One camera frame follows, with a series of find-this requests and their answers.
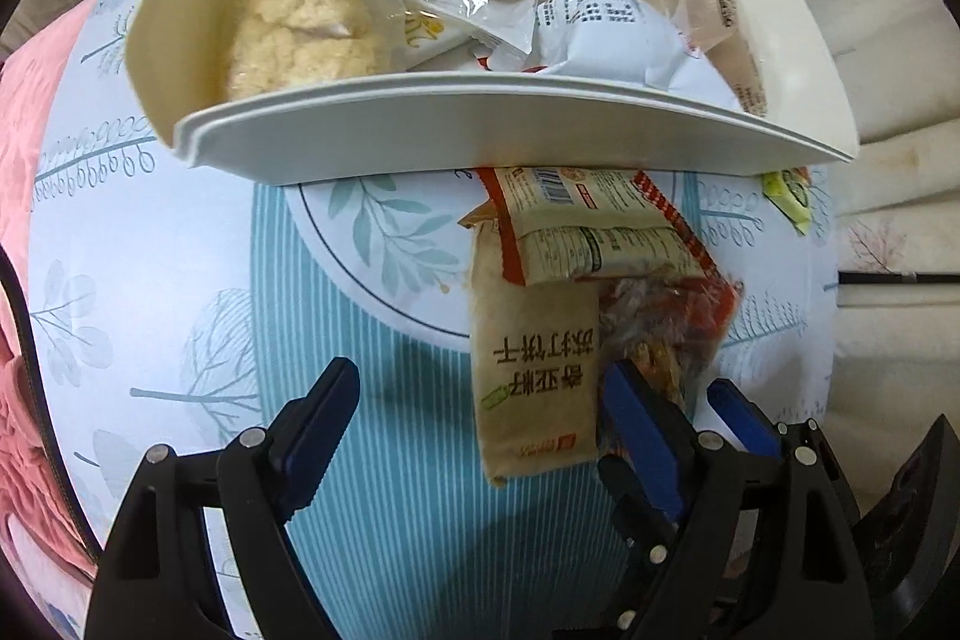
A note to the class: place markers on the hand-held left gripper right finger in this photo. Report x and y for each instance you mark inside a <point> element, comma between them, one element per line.
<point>645,437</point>

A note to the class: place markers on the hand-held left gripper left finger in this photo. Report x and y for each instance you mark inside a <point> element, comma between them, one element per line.
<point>315,437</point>

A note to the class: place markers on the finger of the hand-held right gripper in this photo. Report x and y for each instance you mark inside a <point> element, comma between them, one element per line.
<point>742,419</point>
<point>652,569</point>

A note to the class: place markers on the clear red candy packet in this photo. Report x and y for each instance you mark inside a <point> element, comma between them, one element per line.
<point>675,317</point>

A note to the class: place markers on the beige cracker packet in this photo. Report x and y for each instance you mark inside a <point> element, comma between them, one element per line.
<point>532,370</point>

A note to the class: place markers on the white plastic storage tray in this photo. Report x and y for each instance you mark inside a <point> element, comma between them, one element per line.
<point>487,123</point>

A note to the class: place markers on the white blue-print snack packet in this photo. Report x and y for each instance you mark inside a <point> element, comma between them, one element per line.
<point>600,33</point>

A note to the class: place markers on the large crispy rice cake packet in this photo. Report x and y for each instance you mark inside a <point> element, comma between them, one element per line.
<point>300,18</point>

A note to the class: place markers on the white yellow snack packet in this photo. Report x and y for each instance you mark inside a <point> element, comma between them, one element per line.
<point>450,21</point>

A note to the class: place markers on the yellow green sachet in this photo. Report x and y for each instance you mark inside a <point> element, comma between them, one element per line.
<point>787,197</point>

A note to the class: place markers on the pink quilt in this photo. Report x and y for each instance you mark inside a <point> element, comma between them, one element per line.
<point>30,197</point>

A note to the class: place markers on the white floral curtain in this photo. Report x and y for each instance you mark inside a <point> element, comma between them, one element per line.
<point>892,48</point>

